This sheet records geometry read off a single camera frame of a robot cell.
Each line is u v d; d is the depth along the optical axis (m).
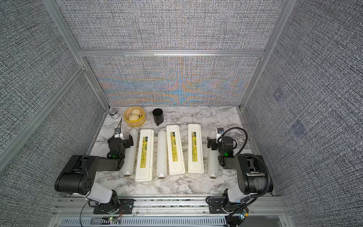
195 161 0.81
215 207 0.73
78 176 0.45
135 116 1.06
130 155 0.87
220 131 0.81
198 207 0.75
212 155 0.87
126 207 0.73
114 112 1.10
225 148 0.73
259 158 0.49
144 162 0.80
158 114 1.06
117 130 0.79
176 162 0.82
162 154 0.89
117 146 0.71
